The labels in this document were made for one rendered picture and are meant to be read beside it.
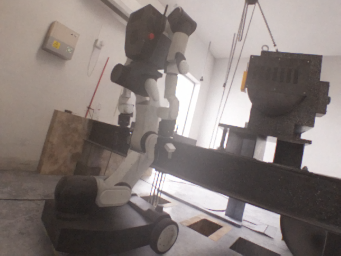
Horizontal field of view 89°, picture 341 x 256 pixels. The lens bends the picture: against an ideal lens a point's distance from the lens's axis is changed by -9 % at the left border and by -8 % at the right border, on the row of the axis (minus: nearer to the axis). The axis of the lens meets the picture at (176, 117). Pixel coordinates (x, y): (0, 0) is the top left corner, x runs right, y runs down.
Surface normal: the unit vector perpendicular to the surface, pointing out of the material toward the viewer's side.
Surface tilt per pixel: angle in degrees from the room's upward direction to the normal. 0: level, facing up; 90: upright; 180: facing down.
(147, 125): 90
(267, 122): 90
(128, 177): 90
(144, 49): 115
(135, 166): 90
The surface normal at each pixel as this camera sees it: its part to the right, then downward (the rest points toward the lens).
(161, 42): 0.66, 0.28
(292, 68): -0.36, -0.21
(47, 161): 0.80, 0.13
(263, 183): -0.54, -0.24
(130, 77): 0.57, 0.47
